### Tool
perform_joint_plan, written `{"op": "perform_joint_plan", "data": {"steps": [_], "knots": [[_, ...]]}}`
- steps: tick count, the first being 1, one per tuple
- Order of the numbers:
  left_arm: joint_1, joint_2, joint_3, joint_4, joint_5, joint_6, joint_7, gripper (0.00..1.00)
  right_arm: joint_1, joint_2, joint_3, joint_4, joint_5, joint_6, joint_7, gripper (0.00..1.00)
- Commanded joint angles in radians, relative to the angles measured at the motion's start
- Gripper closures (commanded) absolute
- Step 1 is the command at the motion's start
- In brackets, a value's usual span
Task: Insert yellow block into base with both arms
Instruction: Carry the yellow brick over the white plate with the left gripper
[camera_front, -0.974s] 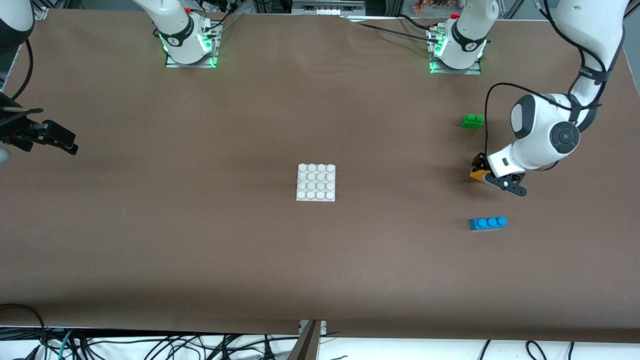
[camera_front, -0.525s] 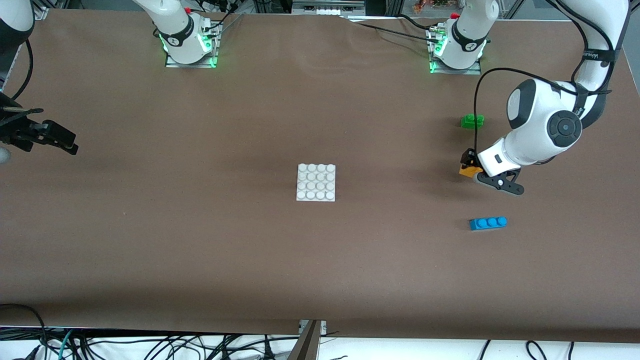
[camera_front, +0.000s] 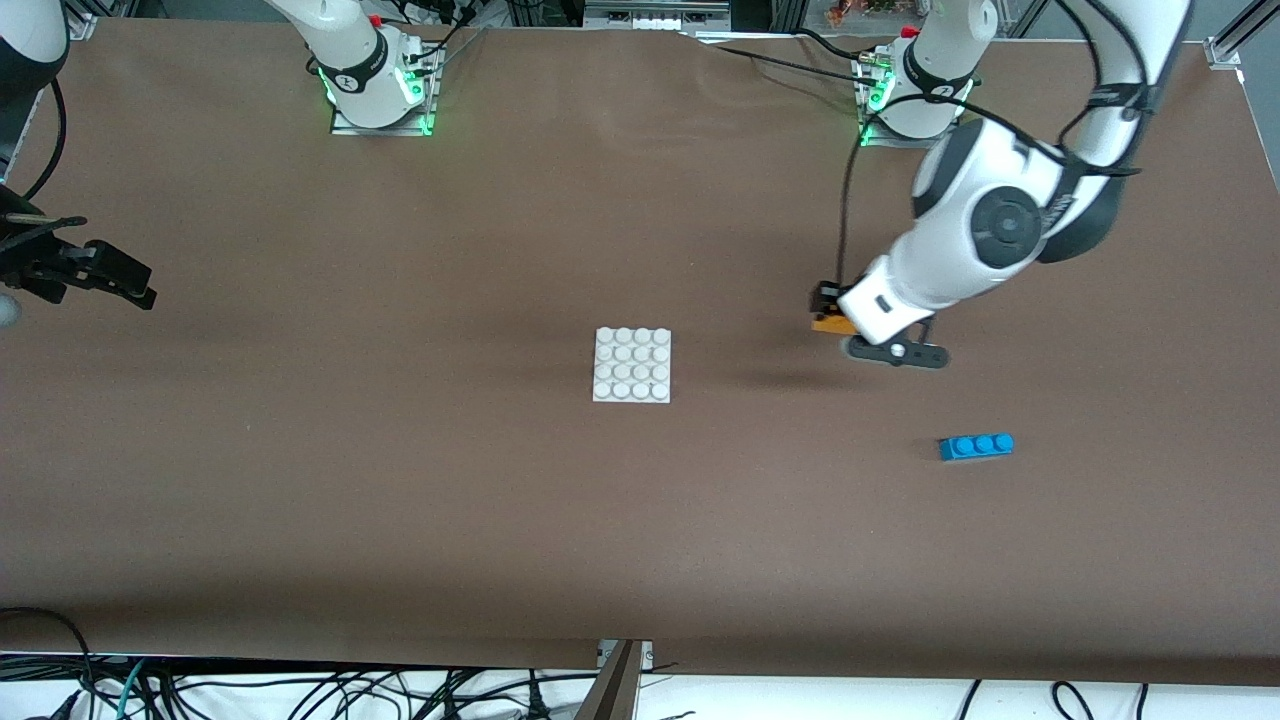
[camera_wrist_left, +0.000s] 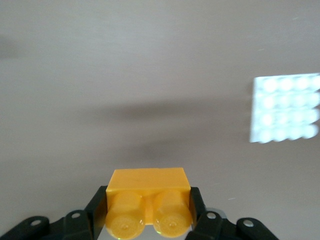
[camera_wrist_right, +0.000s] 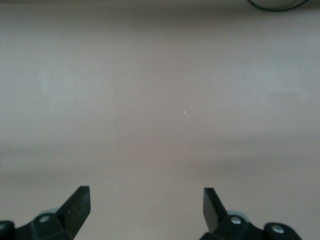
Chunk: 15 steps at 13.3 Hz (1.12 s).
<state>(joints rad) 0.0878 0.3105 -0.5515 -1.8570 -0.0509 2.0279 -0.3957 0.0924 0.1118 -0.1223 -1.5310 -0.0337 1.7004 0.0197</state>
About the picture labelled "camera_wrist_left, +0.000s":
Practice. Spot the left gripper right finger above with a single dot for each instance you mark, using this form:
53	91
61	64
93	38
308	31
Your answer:
215	227

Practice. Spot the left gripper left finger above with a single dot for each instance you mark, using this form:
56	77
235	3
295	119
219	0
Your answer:
75	227

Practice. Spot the yellow two-stud block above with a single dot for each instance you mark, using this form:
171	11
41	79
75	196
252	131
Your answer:
147	182

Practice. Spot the white studded base plate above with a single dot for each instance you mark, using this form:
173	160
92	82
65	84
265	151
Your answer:
285	107

